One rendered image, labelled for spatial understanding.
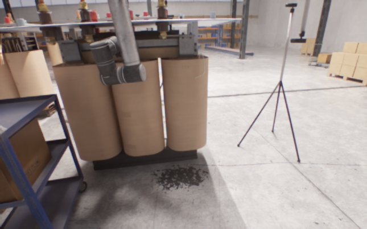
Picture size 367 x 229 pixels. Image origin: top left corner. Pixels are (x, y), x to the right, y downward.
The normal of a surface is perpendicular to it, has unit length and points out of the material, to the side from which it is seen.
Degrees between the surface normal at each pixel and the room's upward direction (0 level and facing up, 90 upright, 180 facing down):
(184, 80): 90
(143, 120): 90
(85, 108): 90
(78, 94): 90
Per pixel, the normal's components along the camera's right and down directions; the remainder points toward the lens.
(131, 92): 0.18, 0.39
